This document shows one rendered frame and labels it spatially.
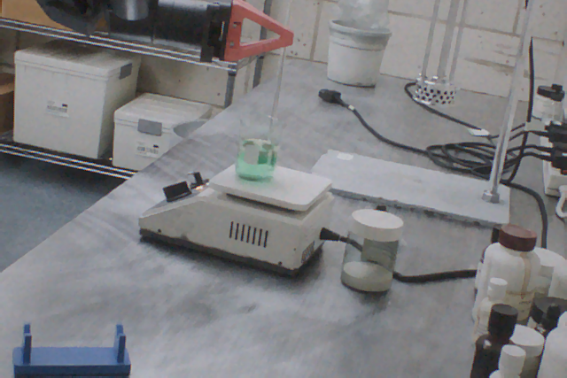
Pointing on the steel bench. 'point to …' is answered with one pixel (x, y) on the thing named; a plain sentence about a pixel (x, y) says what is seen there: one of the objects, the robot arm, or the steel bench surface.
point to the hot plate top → (306, 186)
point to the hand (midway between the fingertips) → (285, 37)
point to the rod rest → (71, 358)
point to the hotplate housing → (244, 228)
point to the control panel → (182, 197)
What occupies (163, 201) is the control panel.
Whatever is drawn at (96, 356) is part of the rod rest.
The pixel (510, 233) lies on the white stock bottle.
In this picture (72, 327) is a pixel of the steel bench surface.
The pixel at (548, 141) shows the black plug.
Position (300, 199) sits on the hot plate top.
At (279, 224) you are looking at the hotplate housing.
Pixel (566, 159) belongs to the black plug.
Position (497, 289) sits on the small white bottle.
